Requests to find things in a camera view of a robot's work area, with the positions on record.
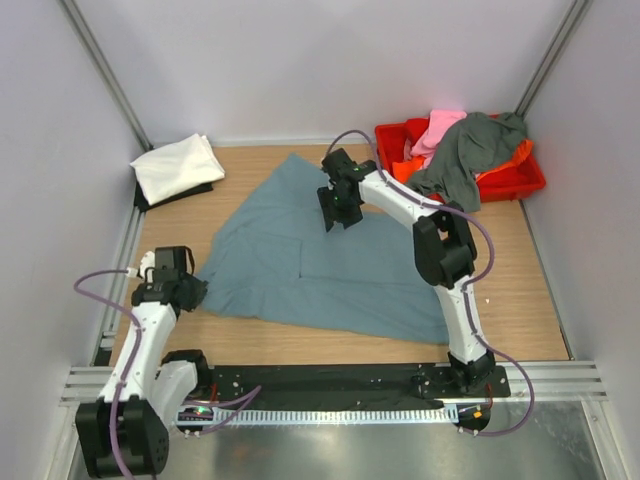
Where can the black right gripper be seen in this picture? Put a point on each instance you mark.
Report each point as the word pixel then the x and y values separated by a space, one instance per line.
pixel 330 215

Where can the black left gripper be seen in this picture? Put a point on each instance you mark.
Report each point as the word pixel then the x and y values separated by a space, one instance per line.
pixel 198 291

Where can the light blue t shirt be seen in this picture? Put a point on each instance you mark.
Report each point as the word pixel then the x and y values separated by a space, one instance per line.
pixel 274 260

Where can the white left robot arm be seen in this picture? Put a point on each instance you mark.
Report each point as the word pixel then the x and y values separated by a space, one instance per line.
pixel 125 431

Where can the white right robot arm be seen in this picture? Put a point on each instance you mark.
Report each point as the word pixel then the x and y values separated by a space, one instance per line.
pixel 443 249

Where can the orange t shirt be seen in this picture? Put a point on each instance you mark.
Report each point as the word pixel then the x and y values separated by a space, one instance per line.
pixel 401 170

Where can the red plastic bin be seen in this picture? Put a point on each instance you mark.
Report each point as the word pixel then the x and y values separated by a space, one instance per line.
pixel 522 183

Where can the pink t shirt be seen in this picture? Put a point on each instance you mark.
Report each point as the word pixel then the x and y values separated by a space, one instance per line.
pixel 440 121

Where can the folded white t shirt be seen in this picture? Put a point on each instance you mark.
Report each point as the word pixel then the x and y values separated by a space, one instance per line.
pixel 176 167

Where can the grey green t shirt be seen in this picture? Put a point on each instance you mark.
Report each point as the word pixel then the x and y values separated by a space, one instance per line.
pixel 475 144

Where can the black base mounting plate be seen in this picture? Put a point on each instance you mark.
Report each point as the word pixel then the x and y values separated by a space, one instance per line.
pixel 418 380

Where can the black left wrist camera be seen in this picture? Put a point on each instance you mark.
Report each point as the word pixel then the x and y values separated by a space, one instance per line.
pixel 179 258

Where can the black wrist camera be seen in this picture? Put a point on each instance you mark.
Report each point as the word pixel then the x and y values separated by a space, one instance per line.
pixel 337 163
pixel 179 258

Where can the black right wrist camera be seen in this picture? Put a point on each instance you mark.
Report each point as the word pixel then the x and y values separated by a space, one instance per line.
pixel 337 163

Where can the white slotted cable duct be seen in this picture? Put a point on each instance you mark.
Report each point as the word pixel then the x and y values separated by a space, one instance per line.
pixel 200 417

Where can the right aluminium frame post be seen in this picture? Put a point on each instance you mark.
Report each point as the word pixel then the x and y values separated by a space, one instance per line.
pixel 560 40

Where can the aluminium frame post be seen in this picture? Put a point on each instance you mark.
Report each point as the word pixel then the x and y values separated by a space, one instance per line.
pixel 560 40
pixel 91 46

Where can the aluminium front frame rail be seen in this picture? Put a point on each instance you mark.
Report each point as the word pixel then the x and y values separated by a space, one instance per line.
pixel 552 381

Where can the left aluminium frame post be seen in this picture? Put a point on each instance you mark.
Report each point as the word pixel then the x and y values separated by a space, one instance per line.
pixel 91 46

